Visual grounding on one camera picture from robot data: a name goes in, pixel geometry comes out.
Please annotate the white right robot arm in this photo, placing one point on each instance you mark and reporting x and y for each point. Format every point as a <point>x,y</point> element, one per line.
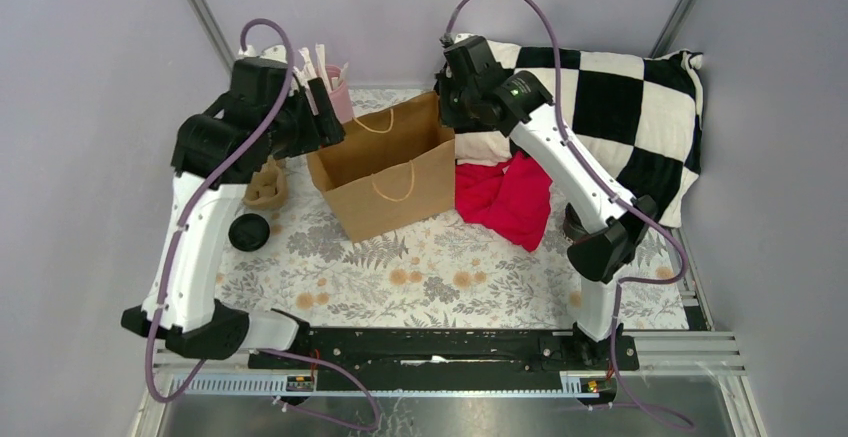
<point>476,90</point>

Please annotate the floral table mat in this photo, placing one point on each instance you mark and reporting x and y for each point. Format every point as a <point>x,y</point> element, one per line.
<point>439,272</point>

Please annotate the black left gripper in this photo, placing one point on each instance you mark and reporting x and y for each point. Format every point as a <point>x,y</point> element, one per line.
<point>324,128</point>

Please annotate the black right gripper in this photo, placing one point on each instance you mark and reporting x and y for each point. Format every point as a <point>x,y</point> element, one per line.
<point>448,118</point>

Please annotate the red cloth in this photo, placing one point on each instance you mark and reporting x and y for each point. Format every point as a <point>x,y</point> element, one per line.
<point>511,198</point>

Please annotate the brown paper bag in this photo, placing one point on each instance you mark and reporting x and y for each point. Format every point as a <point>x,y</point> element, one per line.
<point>394,168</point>

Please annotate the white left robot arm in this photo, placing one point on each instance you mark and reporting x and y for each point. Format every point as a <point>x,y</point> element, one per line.
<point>267,111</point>

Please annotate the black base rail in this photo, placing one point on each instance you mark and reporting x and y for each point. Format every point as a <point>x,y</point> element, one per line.
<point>421,359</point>

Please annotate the pink cup holder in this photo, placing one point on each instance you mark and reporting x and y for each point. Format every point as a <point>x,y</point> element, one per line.
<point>339,94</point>

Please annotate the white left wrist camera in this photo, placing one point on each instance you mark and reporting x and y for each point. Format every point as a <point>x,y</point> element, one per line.
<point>277,53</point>

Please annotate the checkered black white pillow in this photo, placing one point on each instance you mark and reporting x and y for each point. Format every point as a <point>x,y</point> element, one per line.
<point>640,118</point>

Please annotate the stack of black lids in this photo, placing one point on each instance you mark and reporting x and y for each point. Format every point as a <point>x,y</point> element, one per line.
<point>249,232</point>

